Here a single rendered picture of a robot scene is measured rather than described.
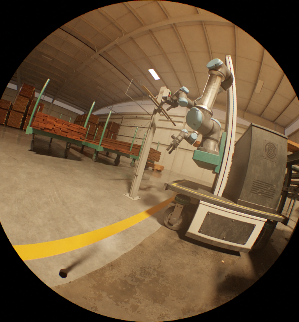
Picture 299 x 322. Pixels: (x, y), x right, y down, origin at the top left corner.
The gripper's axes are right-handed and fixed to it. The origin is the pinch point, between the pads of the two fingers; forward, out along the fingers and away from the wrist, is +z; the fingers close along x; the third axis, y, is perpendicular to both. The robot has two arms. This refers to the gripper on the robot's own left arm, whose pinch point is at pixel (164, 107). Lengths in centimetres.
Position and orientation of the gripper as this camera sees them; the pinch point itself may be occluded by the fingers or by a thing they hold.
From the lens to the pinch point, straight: 117.9
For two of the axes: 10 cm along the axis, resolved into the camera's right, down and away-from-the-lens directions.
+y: -0.4, -9.7, 2.3
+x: -8.6, -0.9, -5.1
